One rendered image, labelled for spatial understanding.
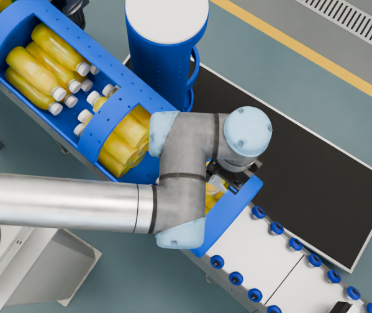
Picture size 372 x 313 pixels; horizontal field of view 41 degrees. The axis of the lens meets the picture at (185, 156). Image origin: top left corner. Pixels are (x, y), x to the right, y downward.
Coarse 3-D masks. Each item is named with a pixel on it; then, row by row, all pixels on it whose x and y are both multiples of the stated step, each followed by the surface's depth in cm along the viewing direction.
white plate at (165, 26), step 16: (128, 0) 166; (144, 0) 166; (160, 0) 166; (176, 0) 167; (192, 0) 167; (128, 16) 164; (144, 16) 165; (160, 16) 165; (176, 16) 165; (192, 16) 165; (144, 32) 163; (160, 32) 163; (176, 32) 164; (192, 32) 164
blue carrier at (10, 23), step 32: (32, 0) 145; (0, 32) 140; (64, 32) 142; (0, 64) 157; (96, 64) 140; (128, 96) 137; (160, 96) 145; (64, 128) 156; (96, 128) 136; (96, 160) 143; (256, 192) 134; (224, 224) 129
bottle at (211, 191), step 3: (207, 162) 115; (222, 180) 114; (207, 183) 114; (222, 183) 115; (207, 186) 115; (210, 186) 114; (213, 186) 114; (207, 189) 116; (210, 189) 116; (213, 189) 116; (216, 189) 117; (207, 192) 119; (210, 192) 119; (213, 192) 119; (216, 192) 121; (207, 195) 123; (210, 195) 123; (213, 195) 124; (216, 195) 129; (207, 198) 127; (210, 198) 128
